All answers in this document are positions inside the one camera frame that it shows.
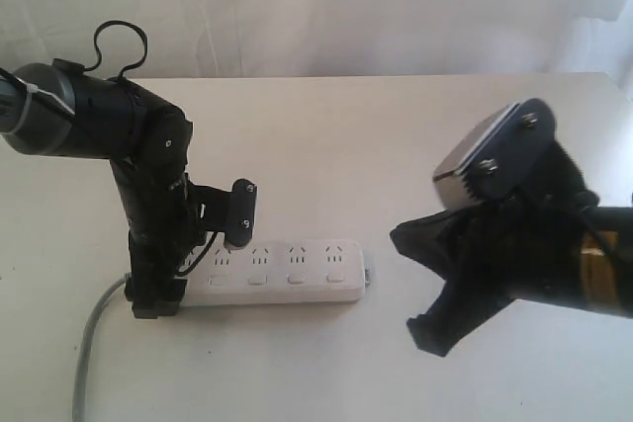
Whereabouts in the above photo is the white backdrop curtain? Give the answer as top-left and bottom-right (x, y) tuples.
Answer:
(1, 0), (632, 92)

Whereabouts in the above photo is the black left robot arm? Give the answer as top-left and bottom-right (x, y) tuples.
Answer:
(1, 61), (230, 319)

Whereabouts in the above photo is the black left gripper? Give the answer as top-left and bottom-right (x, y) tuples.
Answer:
(121, 173), (230, 319)

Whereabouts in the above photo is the grey power cord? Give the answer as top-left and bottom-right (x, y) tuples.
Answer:
(71, 273), (134, 422)

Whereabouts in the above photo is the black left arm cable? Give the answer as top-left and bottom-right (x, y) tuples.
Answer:
(52, 21), (149, 85)

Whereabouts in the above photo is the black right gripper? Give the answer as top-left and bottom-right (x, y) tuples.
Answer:
(390, 140), (600, 357)

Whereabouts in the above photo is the white five-outlet power strip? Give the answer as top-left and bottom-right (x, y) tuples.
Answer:
(181, 239), (369, 307)

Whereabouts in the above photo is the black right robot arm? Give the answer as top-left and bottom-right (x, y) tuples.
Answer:
(390, 143), (632, 357)

